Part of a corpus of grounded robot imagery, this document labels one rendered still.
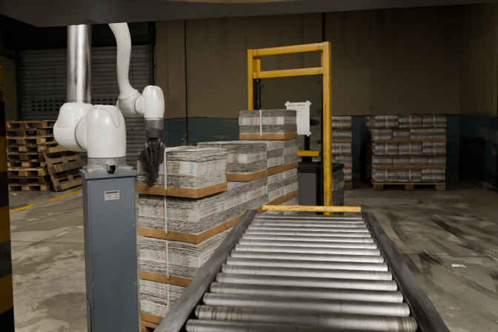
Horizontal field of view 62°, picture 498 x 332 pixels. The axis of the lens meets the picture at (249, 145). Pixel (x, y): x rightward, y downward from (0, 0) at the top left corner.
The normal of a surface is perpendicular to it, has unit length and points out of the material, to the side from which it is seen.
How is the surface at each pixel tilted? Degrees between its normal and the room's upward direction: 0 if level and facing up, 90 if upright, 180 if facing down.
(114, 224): 90
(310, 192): 90
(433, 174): 90
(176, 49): 90
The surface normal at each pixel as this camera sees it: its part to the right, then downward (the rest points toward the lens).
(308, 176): -0.45, 0.05
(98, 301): 0.47, 0.04
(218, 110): -0.15, 0.05
